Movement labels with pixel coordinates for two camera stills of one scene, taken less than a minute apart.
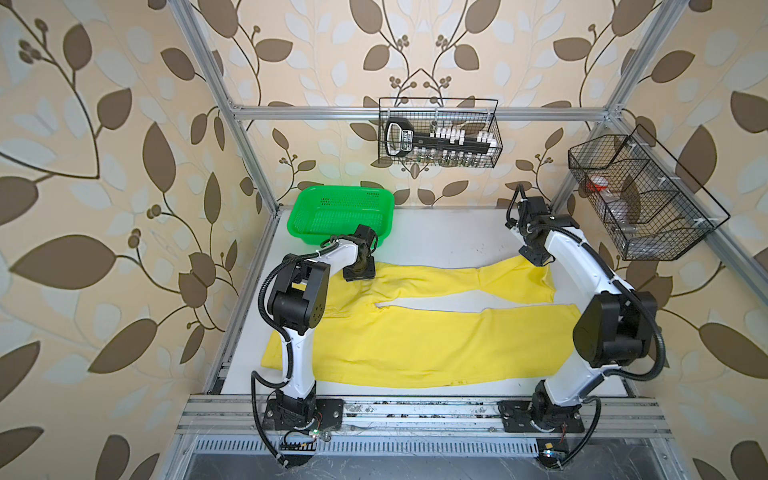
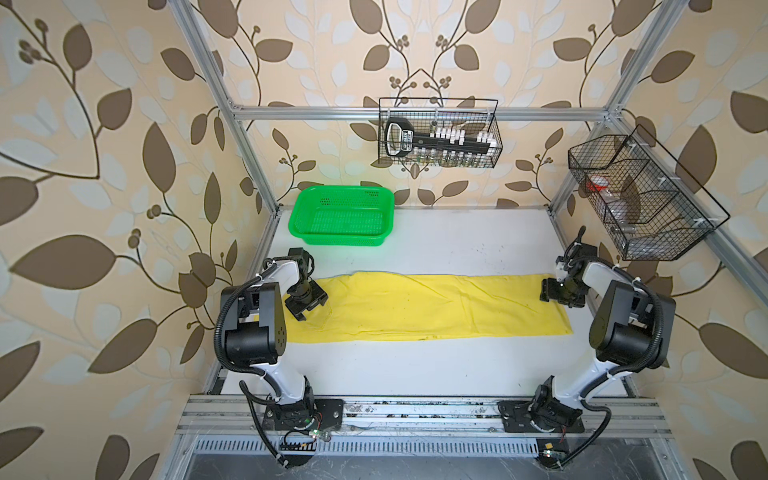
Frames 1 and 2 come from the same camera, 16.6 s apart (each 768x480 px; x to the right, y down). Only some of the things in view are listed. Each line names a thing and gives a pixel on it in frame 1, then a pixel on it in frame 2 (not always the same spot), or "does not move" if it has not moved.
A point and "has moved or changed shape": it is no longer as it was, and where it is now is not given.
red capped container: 597,183 does not move
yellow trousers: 488,325 has moved or changed shape
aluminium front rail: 244,416 does not move
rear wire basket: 479,116 does not move
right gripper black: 534,259 to 549,290
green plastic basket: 320,212 does not move
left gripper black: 369,273 to 319,295
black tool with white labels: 401,139 does not move
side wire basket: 655,208 does not move
